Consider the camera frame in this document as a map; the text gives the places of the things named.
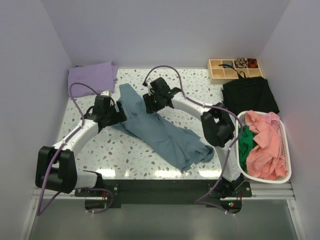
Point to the wooden compartment tray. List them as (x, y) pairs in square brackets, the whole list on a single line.
[(222, 71)]

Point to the blue t-shirt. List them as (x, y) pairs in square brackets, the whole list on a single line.
[(180, 147)]

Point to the folded purple t-shirt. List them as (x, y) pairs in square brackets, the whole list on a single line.
[(100, 77)]

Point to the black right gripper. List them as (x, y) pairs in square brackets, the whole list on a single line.
[(150, 108)]

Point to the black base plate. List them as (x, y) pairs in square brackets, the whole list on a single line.
[(115, 193)]

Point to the patterned fabric scrunchie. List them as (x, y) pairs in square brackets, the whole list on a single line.
[(241, 63)]

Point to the white perforated laundry basket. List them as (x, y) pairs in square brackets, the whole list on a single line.
[(284, 151)]

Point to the green garment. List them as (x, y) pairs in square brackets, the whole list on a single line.
[(245, 144)]

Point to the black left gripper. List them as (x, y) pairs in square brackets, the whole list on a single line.
[(119, 117)]

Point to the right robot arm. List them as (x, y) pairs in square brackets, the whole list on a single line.
[(218, 129)]

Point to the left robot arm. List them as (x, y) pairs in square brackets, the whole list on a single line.
[(56, 168)]

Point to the pink t-shirt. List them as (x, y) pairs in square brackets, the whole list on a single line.
[(265, 160)]

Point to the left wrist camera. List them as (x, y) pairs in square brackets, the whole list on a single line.
[(106, 93)]

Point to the aluminium rail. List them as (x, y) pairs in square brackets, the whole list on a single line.
[(259, 191)]

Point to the black folded garment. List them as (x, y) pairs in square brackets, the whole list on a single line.
[(247, 94)]

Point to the orange black scrunchie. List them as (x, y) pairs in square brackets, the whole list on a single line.
[(252, 63)]

